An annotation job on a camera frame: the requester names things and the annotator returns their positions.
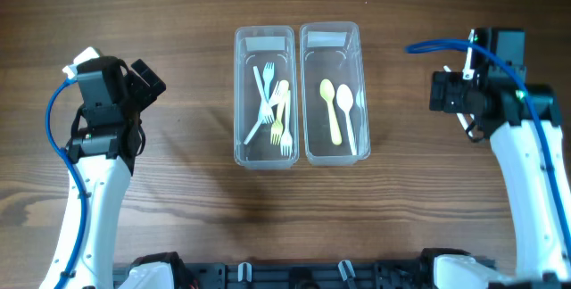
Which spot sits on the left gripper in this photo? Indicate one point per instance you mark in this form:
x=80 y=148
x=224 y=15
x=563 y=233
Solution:
x=146 y=95

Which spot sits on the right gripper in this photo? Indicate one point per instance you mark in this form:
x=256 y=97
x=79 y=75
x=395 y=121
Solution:
x=444 y=92

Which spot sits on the white fork handle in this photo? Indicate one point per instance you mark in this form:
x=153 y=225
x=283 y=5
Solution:
x=266 y=114

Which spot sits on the yellow plastic spoon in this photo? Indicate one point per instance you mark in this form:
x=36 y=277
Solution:
x=327 y=92

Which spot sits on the light blue plastic fork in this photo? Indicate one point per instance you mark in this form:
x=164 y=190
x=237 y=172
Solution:
x=267 y=76

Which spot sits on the white fork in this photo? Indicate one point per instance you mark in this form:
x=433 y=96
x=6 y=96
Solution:
x=258 y=123

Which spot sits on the yellow plastic fork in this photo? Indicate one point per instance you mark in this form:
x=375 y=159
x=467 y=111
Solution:
x=277 y=126

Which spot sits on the white fork diagonal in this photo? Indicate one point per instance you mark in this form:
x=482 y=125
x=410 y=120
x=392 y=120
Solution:
x=286 y=143

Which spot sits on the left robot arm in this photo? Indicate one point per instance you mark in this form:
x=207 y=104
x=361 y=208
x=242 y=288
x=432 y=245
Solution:
x=84 y=253

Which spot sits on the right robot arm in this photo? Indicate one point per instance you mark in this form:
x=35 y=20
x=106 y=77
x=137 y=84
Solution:
x=523 y=125

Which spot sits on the right clear plastic container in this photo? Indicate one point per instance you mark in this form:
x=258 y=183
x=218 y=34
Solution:
x=332 y=50

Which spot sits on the clear plastic container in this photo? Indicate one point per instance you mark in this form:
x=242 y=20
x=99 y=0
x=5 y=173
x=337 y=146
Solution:
x=332 y=50
x=255 y=46

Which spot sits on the left clear plastic container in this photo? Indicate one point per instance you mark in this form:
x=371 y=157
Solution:
x=255 y=46

